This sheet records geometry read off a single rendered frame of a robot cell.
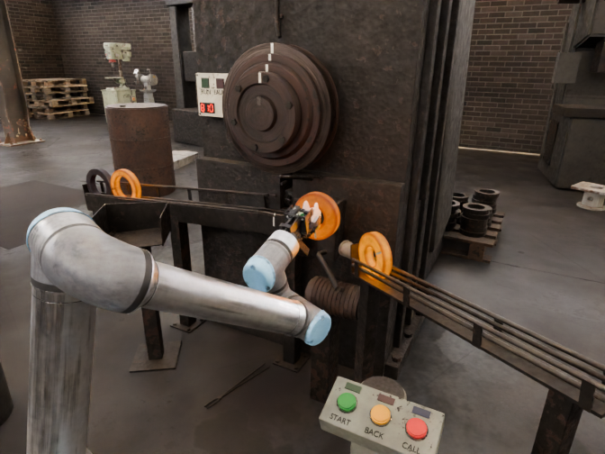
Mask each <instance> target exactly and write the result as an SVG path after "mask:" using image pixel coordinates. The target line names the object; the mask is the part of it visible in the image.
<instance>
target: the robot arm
mask: <svg viewBox="0 0 605 454"><path fill-rule="evenodd" d="M290 208H291V211H290V212H289V213H287V211H288V210H289V209H290ZM284 221H285V223H280V225H279V230H278V231H275V232H273V234H272V235H271V236H270V237H269V238H268V239H267V240H266V242H265V243H264V244H263V245H262V246H261V247H260V249H259V250H258V251H257V252H256V253H255V255H254V256H253V257H251V258H250V259H249V260H248V262H247V264H246V265H245V267H244V268H243V278H244V280H245V282H246V283H247V284H248V286H249V287H250V288H249V287H246V286H240V285H237V284H233V283H231V282H227V281H224V280H220V279H218V278H214V277H208V276H205V275H202V274H198V273H195V272H192V271H189V270H185V269H181V268H176V267H173V266H169V265H167V264H163V263H159V262H157V261H154V259H153V257H152V255H151V253H150V252H149V251H148V250H145V249H142V248H139V247H136V246H133V245H130V244H128V243H126V242H123V241H120V240H118V239H115V238H114V237H112V236H110V235H108V234H106V233H105V232H104V231H103V230H102V229H101V228H100V227H99V226H98V225H96V224H95V221H94V220H93V219H92V218H91V217H90V216H89V215H87V214H85V213H82V212H80V211H78V210H76V209H73V208H67V207H60V208H54V209H50V210H48V211H46V212H44V213H42V214H40V215H39V216H38V217H36V218H35V219H34V220H33V221H32V223H31V225H30V226H29V228H28V231H27V236H26V243H27V247H28V249H29V251H30V252H31V285H32V312H31V340H30V368H29V395H28V423H27V450H26V454H92V452H91V451H90V450H89V449H87V448H86V442H87V429H88V416H89V405H90V392H91V380H92V367H93V355H94V343H95V319H96V307H98V308H102V309H105V310H107V311H112V312H117V313H133V312H135V311H136V310H137V309H139V308H140V307H141V308H147V309H151V310H156V311H161V312H166V313H175V314H180V315H184V316H190V317H194V318H199V319H205V320H209V321H215V322H223V323H228V324H233V325H238V326H243V327H248V328H252V329H258V330H262V331H271V332H276V333H282V334H284V335H286V336H291V337H295V338H300V339H302V340H303V341H304V342H305V343H306V344H309V345H311V346H315V345H318V344H319V343H321V342H322V341H323V340H324V339H325V338H326V336H327V335H328V332H329V330H330V326H331V319H330V316H329V315H328V314H327V313H325V311H324V310H321V309H320V308H319V307H317V306H315V305H314V304H312V303H310V302H309V301H307V300H306V299H304V298H303V297H301V296H299V295H297V294H296V293H295V292H294V291H292V290H291V289H290V288H289V285H288V282H287V278H286V274H285V272H284V271H285V269H286V268H287V266H288V265H289V264H290V262H291V261H292V260H293V258H294V257H295V256H296V255H298V256H301V257H303V256H306V257H307V256H308V253H309V250H310V249H309V248H308V247H307V246H306V245H305V244H304V243H303V242H302V241H301V240H302V239H303V238H305V239H306V238H308V237H311V235H312V234H313V233H315V232H316V231H317V230H318V229H319V228H320V227H321V210H320V209H319V206H318V203H315V205H314V207H312V208H310V206H309V204H308V202H307V201H304V203H303V207H302V208H301V206H299V205H295V206H293V205H292V204H291V205H290V207H289V208H288V209H287V210H286V211H285V212H284Z"/></svg>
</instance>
